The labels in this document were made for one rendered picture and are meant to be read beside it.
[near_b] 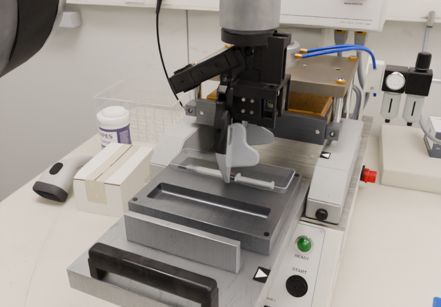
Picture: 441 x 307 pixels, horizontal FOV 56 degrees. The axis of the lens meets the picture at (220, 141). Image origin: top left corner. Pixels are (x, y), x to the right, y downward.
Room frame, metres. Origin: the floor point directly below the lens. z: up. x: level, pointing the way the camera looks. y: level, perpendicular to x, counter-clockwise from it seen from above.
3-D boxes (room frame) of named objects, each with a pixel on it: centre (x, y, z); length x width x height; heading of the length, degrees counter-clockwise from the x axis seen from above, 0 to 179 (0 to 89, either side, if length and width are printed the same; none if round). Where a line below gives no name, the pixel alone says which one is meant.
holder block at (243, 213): (0.50, 0.00, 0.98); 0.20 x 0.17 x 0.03; 67
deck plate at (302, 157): (0.77, -0.12, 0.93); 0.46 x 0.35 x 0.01; 157
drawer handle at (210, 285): (0.33, 0.07, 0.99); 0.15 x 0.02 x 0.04; 67
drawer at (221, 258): (0.45, 0.02, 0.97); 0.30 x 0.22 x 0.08; 157
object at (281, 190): (0.54, -0.02, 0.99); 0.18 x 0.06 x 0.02; 67
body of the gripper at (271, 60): (0.53, -0.04, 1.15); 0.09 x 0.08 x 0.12; 67
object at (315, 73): (0.76, -0.13, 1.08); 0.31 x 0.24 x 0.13; 67
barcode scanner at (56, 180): (0.89, 0.38, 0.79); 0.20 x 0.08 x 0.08; 162
